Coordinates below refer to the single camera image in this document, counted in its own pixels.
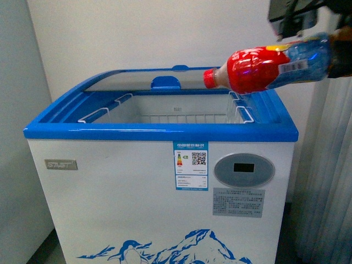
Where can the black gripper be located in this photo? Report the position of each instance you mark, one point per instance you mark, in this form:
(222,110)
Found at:
(291,18)

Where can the red labelled iced tea bottle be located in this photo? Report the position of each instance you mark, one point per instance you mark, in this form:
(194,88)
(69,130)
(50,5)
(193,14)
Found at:
(259,69)

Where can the sliding glass freezer lid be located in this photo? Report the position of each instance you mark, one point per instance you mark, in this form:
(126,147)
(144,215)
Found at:
(179,77)

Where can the white chest freezer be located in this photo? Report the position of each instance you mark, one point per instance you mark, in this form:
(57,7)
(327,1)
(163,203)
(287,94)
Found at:
(164,193)

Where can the white vertical blind curtain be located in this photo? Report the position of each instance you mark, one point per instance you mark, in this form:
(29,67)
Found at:
(322,198)

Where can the white wire freezer basket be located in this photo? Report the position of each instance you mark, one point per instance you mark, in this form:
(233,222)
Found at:
(173,109)

